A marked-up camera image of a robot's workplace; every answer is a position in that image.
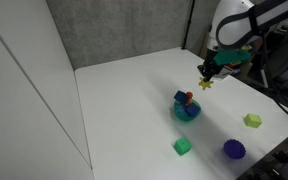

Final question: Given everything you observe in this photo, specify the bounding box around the tilted blue cube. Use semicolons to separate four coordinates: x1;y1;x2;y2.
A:
173;90;189;105

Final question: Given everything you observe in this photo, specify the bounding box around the orange toy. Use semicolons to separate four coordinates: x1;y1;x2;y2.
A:
185;91;195;107

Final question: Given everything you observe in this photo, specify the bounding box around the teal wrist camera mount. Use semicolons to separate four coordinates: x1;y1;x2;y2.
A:
213;49;253;66

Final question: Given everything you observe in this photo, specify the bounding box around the dark green cube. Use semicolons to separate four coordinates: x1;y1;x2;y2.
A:
173;136;193;157

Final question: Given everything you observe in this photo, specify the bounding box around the black tripod pole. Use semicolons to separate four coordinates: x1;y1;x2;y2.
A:
180;0;196;51

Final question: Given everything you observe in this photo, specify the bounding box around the purple round block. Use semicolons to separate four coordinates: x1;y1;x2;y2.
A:
222;138;247;160

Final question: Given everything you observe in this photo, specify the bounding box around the green bowl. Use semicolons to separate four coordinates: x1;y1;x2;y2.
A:
172;98;202;122

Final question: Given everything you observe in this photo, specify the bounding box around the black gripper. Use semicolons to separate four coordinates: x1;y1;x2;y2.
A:
197;49;226;82

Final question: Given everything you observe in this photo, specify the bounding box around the lime green cube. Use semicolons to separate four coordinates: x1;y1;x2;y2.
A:
243;112;263;130

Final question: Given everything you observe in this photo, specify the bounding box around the brown cardboard box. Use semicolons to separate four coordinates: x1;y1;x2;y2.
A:
199;33;212;62

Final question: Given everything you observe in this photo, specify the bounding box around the flat-lying blue cube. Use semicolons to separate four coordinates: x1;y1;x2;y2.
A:
185;103;201;117

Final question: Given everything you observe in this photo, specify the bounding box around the yellow star toy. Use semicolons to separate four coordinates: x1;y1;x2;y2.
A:
198;76;215;91

